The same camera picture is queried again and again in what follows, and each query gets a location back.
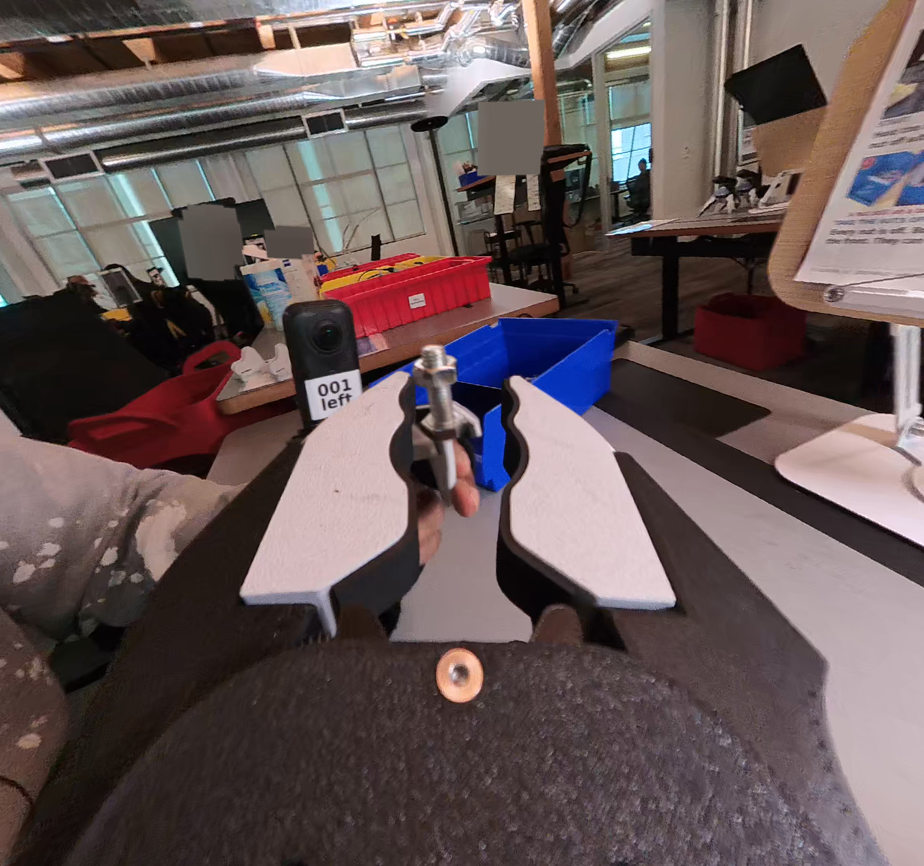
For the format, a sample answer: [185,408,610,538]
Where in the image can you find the black mesh armrest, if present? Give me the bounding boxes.
[47,624,124,694]

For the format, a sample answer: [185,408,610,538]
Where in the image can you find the wooden pillar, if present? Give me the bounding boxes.
[521,0,564,148]

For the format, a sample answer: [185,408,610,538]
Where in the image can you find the white framed tablet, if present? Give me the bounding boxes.
[101,267,143,307]

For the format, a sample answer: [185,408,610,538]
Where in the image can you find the blue plastic bin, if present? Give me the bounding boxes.
[368,317,619,493]

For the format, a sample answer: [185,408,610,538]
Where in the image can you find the silver hex bolt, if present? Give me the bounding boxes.
[413,345,474,444]

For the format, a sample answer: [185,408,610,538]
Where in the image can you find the red tote bag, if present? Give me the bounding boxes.
[68,341,243,471]

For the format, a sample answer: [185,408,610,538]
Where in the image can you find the black bin divider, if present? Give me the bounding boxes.
[455,382,504,415]

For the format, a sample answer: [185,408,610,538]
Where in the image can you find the hanging paper sheets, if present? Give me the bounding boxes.
[494,174,541,216]

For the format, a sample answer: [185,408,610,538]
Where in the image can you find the red floor bin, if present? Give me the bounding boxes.
[694,293,808,374]

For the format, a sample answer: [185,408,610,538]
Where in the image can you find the person's left forearm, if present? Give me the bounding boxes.
[0,433,246,637]

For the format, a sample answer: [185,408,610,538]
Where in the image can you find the grey splattered sweatshirt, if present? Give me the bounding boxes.
[0,606,71,838]

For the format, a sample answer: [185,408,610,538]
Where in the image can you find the yellow plastic bin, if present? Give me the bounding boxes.
[321,256,443,294]

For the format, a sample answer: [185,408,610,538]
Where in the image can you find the black standing desk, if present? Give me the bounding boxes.
[456,145,594,305]

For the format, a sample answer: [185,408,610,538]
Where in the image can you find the wooden document board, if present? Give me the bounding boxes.
[769,0,924,327]

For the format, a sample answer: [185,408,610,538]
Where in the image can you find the black light flag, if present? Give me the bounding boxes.
[724,44,828,127]

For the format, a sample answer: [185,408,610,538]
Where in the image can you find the red plastic bin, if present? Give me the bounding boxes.
[328,256,493,338]
[318,252,420,282]

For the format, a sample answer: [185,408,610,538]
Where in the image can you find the wipes canister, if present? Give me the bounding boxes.
[242,259,293,330]

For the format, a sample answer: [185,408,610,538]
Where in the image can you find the black floor lamp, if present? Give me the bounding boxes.
[411,115,463,257]

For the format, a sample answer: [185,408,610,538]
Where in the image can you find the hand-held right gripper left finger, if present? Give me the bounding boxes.
[240,373,427,636]

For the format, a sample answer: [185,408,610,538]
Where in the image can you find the black gold jacket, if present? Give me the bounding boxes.
[108,263,218,370]

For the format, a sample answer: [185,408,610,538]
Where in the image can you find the white cardboard box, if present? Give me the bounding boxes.
[282,256,320,304]

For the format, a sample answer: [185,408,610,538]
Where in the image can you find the wooden table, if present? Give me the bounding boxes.
[606,212,785,343]

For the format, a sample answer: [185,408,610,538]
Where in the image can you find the silver ventilation duct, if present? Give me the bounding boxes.
[0,65,434,159]

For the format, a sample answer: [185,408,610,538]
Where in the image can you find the printed instruction sheet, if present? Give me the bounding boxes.
[794,14,924,285]

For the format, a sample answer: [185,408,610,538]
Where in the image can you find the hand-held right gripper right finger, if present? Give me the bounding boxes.
[498,375,677,610]

